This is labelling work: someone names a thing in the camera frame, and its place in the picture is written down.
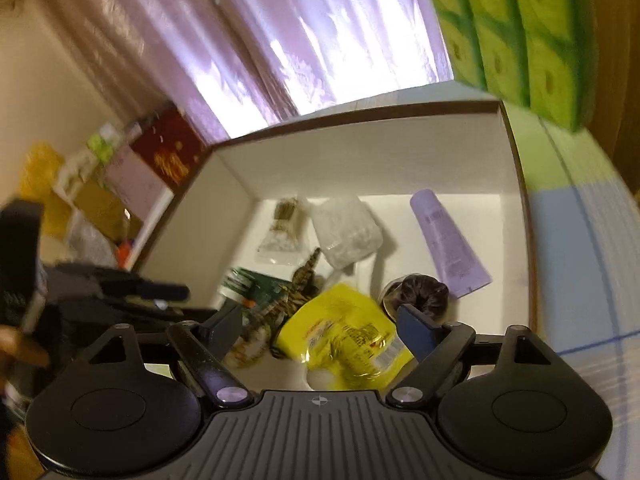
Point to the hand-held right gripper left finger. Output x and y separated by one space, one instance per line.
227 327

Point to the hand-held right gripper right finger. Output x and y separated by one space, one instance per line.
415 332

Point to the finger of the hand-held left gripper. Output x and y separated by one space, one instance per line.
125 316
125 286

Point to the dark hair scrunchie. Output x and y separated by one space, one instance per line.
420 295

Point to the dark green card packet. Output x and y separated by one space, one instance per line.
252 287

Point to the yellow snack packet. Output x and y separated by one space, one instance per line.
335 330

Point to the striped hair claw clip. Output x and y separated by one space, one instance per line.
300 285

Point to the purple tube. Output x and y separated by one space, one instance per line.
445 240

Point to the cotton swab bag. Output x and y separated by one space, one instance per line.
282 240

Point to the clear floss pick box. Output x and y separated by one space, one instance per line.
345 235

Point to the brown cardboard box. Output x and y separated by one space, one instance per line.
375 160

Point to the person's left hand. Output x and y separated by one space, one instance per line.
20 342

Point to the small orange toy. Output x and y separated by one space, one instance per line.
125 247

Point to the white plastic bag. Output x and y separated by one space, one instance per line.
87 242

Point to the brown closed carton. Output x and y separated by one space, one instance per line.
100 205

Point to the yellow plastic bag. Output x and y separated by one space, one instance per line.
42 170

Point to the purple paper bag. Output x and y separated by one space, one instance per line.
135 185

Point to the red gift box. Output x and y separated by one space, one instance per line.
170 155

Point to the small green tissue packet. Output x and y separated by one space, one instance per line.
102 145

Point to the purple sheer curtain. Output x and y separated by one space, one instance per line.
300 35

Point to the plain brown curtain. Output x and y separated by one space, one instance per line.
612 85

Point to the stack of green tissue packs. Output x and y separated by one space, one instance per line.
525 35

